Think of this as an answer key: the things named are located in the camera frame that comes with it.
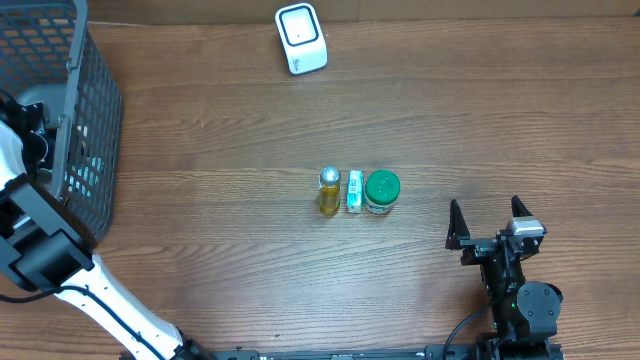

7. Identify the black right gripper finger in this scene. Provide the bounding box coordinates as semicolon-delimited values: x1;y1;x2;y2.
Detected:
511;195;532;217
445;199;471;249

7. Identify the white barcode scanner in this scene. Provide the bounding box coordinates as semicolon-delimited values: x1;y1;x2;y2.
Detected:
274;2;328;75

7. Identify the green lid jar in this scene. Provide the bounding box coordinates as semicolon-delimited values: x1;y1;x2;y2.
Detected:
364;169;401;215

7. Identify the silver capped amber bottle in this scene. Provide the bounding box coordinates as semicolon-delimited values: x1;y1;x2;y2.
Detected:
318;165;341;216

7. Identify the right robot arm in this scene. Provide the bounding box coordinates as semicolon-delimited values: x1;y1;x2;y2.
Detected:
440;196;564;359

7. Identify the grey plastic shopping basket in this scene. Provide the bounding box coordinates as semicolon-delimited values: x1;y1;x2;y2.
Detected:
1;0;123;239

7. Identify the teal Kleenex tissue pack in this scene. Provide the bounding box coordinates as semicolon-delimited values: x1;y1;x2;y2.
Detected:
346;170;363;214

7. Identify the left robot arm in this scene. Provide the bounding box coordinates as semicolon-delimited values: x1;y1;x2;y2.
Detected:
1;92;212;359

